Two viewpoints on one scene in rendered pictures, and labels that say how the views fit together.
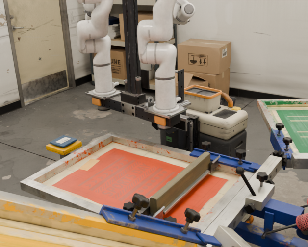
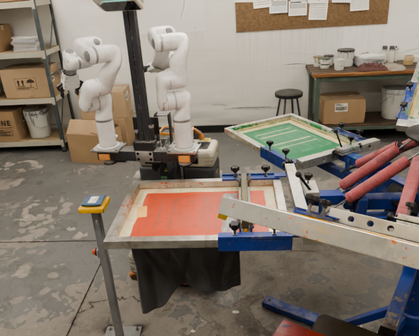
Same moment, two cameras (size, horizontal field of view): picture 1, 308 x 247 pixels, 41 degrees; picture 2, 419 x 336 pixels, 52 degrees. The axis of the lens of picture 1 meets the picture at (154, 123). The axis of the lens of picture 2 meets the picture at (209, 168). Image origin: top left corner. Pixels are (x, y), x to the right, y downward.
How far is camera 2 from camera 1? 92 cm
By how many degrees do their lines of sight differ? 27
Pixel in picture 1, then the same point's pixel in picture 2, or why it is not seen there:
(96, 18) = (108, 76)
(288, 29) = not seen: hidden behind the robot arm
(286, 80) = not seen: hidden behind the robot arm
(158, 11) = (177, 63)
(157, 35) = (177, 83)
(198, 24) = (91, 71)
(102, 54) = (107, 109)
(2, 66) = not seen: outside the picture
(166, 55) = (185, 100)
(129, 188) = (198, 218)
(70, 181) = (141, 228)
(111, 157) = (154, 201)
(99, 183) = (169, 222)
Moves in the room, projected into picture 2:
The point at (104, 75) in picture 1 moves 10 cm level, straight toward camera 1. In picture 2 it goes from (111, 129) to (119, 133)
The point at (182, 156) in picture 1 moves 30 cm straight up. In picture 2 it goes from (215, 183) to (212, 129)
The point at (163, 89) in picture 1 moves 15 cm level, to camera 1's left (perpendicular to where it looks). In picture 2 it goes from (184, 131) to (158, 137)
